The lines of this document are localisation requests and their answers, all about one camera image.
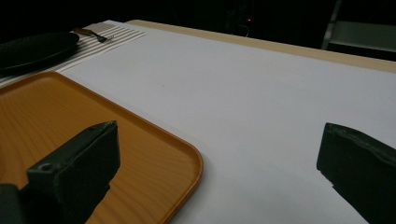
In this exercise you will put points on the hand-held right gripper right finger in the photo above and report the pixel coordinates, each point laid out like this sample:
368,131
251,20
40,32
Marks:
358,168

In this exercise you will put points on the striped beige placemat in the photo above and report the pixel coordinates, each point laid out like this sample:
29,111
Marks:
93,46

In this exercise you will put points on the orange wood-grain tray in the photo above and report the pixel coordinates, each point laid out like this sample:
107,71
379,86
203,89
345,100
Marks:
62,124

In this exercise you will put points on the white table cover sheet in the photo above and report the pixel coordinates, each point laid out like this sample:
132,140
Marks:
249,109

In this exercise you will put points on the grey metal stand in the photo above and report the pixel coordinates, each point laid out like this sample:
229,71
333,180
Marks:
361,35

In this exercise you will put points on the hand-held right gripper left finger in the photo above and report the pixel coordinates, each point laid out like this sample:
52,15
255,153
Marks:
77,168

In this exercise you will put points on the black round plate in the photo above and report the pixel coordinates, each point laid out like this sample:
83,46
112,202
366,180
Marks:
34,49

